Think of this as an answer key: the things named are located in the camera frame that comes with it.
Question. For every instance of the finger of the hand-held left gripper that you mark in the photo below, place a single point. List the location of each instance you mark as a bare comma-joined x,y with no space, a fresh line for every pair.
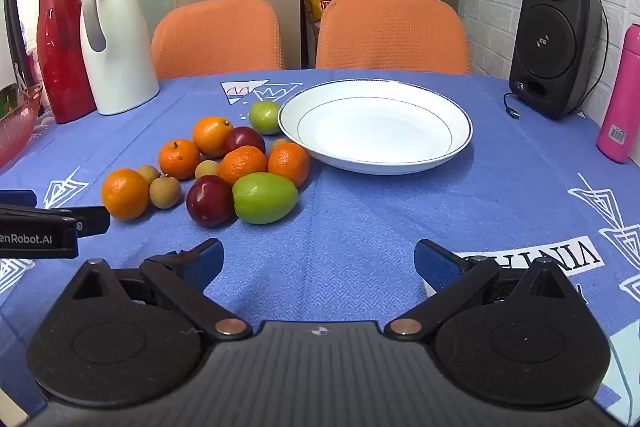
94,220
17,198

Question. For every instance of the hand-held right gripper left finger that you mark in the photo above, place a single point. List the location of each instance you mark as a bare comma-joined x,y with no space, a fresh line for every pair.
207,259

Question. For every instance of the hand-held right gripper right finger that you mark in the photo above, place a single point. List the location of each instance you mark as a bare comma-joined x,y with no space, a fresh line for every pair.
434,264

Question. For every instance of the large orange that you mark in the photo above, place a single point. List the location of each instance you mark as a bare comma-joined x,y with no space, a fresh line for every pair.
125,195
212,135

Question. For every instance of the dark red plum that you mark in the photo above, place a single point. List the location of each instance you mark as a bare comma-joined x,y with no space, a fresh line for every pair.
210,201
247,138

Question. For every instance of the brown kiwi fruit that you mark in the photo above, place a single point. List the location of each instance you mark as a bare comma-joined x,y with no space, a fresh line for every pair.
165,192

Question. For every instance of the large green fruit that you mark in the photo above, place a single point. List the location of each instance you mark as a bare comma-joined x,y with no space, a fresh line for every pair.
265,198

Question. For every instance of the tangerine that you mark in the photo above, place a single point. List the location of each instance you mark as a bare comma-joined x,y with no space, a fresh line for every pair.
243,165
290,164
179,159

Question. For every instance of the white rimmed plate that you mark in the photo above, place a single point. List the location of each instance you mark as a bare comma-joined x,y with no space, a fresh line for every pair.
375,127

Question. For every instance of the pink glass bowl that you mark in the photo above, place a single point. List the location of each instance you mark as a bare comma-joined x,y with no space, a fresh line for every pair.
17,127

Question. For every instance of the blue printed tablecloth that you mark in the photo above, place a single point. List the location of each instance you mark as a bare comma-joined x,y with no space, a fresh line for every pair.
350,217

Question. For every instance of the red thermos jug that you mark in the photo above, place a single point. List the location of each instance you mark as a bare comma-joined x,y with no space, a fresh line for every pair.
60,57

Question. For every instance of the small green fruit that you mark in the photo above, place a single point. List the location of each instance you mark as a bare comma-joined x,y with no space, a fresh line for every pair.
265,117

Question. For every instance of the white thermos jug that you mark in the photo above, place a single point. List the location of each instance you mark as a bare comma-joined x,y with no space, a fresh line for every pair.
120,57

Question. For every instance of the orange chair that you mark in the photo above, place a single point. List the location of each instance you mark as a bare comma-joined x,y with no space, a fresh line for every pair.
215,39
395,32

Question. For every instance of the pink bottle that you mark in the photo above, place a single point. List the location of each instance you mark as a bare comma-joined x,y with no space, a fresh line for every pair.
622,107

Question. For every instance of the black speaker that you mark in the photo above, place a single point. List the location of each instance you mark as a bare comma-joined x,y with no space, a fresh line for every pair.
550,42

